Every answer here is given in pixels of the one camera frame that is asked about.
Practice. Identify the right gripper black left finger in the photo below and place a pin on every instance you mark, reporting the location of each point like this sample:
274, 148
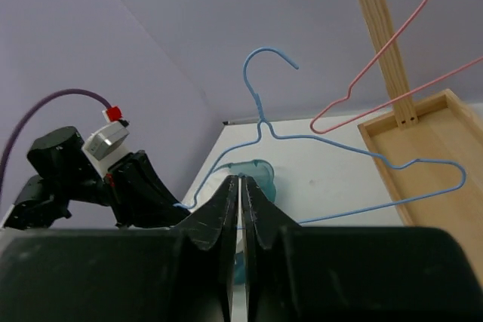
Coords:
184, 273

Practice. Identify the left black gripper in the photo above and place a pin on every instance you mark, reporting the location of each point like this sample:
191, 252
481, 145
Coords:
137, 195

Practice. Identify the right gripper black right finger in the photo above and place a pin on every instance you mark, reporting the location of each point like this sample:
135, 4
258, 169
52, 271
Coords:
326, 273

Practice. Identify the pink wire hanger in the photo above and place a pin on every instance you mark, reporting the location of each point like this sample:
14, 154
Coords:
384, 39

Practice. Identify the white garment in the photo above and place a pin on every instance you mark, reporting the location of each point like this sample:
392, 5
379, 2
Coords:
206, 191

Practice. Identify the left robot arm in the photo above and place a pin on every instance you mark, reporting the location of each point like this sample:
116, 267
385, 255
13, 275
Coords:
64, 174

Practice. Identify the teal plastic tray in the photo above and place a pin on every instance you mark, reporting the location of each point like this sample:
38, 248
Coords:
264, 175

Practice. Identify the wooden clothes rack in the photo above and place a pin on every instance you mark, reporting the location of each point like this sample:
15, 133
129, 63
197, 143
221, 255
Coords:
439, 126

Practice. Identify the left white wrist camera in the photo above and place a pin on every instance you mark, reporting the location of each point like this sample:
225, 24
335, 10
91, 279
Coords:
105, 147

